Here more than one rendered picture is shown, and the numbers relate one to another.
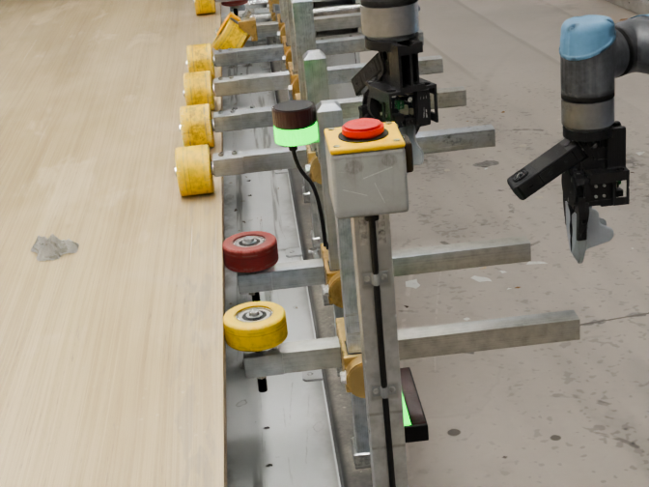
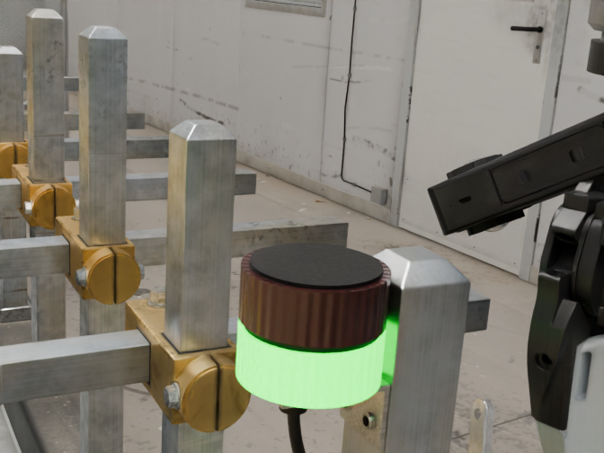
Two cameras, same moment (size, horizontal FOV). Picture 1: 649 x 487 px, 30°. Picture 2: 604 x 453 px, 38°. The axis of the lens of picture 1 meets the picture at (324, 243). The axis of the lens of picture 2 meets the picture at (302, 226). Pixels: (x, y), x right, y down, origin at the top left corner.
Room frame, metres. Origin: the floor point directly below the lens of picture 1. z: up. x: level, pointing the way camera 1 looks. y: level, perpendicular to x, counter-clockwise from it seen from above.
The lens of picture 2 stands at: (1.30, 0.18, 1.22)
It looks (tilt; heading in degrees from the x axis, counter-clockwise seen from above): 16 degrees down; 334
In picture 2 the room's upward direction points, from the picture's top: 4 degrees clockwise
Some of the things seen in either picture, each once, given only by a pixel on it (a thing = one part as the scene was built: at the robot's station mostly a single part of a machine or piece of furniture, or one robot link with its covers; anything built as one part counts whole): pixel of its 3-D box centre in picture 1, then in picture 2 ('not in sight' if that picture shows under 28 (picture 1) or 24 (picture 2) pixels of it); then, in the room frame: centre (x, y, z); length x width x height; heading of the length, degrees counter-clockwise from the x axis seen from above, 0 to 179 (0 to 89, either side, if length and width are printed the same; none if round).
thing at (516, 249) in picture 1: (383, 266); not in sight; (1.65, -0.08, 0.84); 0.43 x 0.03 x 0.04; 93
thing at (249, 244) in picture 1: (253, 273); not in sight; (1.64, 0.11, 0.85); 0.08 x 0.08 x 0.11
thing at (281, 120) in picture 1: (294, 114); (314, 292); (1.60, 0.03, 1.10); 0.06 x 0.06 x 0.02
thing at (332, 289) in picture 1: (340, 273); not in sight; (1.63, -0.02, 0.85); 0.14 x 0.06 x 0.05; 3
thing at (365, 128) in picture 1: (363, 131); not in sight; (1.09, -0.05, 1.22); 0.04 x 0.04 x 0.02
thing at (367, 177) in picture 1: (366, 172); not in sight; (1.09, -0.05, 1.18); 0.07 x 0.07 x 0.08; 3
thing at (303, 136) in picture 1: (296, 131); (310, 350); (1.60, 0.03, 1.08); 0.06 x 0.06 x 0.02
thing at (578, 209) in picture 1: (579, 210); not in sight; (1.64, -0.38, 0.91); 0.05 x 0.02 x 0.09; 3
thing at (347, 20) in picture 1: (331, 22); (41, 120); (2.90, -0.07, 0.95); 0.37 x 0.03 x 0.03; 93
